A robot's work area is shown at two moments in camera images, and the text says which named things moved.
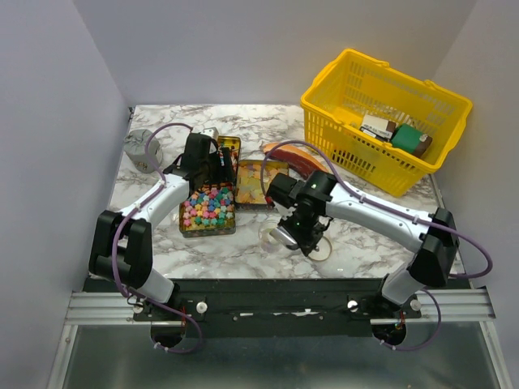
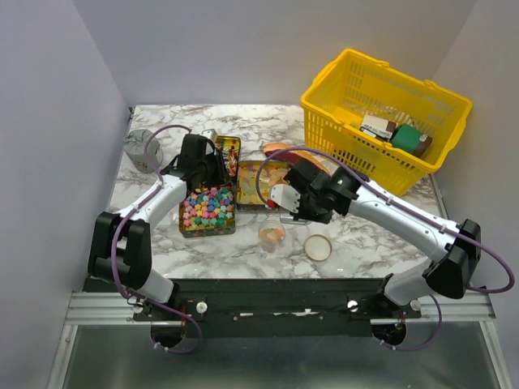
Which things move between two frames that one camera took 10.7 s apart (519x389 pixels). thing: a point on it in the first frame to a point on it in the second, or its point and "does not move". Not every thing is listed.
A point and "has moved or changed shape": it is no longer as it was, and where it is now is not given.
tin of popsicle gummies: x=249 y=194 does not move
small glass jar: x=265 y=237 does not move
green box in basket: x=405 y=137 does not move
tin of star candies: x=209 y=211 does not move
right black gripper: x=306 y=242 to x=323 y=218
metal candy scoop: x=281 y=234 has moved or changed shape
